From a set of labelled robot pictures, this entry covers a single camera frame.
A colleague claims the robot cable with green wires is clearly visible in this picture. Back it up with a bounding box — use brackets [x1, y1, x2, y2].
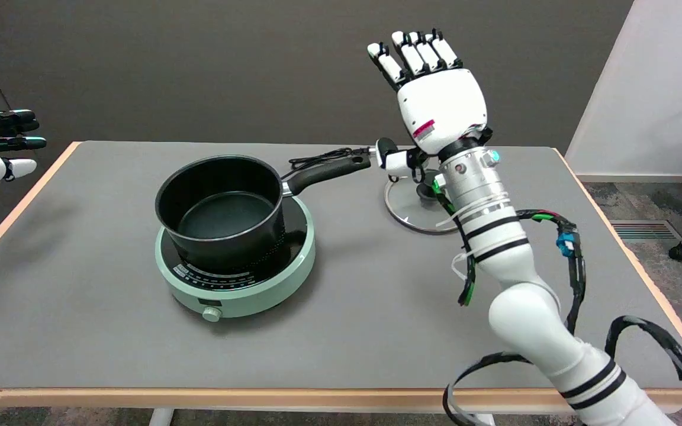
[432, 177, 478, 307]

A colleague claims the glass lid with black knob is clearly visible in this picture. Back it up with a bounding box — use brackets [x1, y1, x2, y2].
[384, 169, 466, 234]

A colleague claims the robot cable with blue connector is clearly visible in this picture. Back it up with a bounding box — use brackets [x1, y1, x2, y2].
[516, 209, 586, 335]

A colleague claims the white partition panel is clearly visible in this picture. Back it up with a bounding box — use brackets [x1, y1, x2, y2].
[565, 0, 682, 183]

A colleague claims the green round induction cooker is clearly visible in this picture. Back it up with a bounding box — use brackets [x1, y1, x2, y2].
[155, 195, 317, 323]

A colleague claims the floor vent grille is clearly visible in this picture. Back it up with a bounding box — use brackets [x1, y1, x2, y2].
[609, 220, 682, 242]

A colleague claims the long black looping robot cable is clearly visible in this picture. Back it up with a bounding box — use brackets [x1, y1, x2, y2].
[443, 317, 682, 426]

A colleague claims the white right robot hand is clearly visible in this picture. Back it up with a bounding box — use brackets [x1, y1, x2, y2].
[367, 28, 494, 183]

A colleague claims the wooden-edged table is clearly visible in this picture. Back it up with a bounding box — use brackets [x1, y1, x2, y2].
[0, 141, 682, 415]

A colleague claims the black soup pot with handle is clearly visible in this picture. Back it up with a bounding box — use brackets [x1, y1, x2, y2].
[155, 155, 372, 274]

